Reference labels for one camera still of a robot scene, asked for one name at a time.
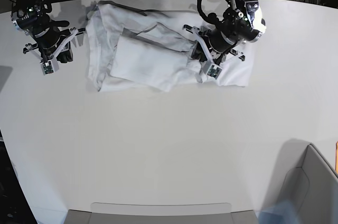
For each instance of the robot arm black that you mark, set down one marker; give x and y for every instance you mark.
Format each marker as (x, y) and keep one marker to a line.
(242, 21)
(32, 17)

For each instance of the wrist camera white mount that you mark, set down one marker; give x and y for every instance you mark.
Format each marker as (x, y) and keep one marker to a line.
(50, 64)
(212, 66)

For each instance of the grey box at right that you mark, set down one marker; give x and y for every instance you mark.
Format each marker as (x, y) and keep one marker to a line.
(309, 193)

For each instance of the white T-shirt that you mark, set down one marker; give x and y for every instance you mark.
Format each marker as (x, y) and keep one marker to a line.
(131, 48)

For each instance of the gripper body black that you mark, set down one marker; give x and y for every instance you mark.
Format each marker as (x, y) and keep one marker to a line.
(217, 42)
(47, 35)

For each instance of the grey tray at bottom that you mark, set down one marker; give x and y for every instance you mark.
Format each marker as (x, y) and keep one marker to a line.
(133, 213)

